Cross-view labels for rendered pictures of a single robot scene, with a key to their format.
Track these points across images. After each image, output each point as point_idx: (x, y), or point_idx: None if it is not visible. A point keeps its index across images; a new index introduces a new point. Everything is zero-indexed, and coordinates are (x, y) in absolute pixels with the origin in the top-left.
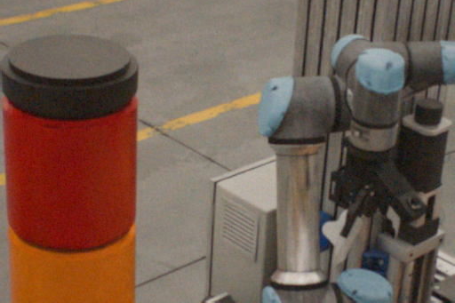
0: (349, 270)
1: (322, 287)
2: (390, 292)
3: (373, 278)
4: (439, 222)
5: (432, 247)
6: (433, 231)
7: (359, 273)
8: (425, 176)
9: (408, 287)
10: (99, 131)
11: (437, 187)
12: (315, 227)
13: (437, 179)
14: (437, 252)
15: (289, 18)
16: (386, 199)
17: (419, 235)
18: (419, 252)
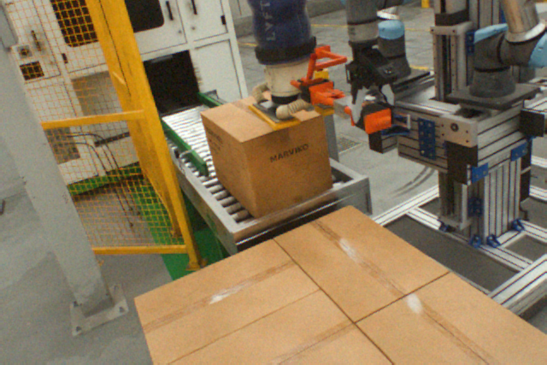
0: (397, 20)
1: (379, 19)
2: (385, 28)
3: (393, 24)
4: (450, 17)
5: (448, 32)
6: (447, 21)
7: (397, 21)
8: None
9: (434, 51)
10: None
11: None
12: None
13: None
14: (453, 39)
15: None
16: None
17: (437, 20)
18: (438, 32)
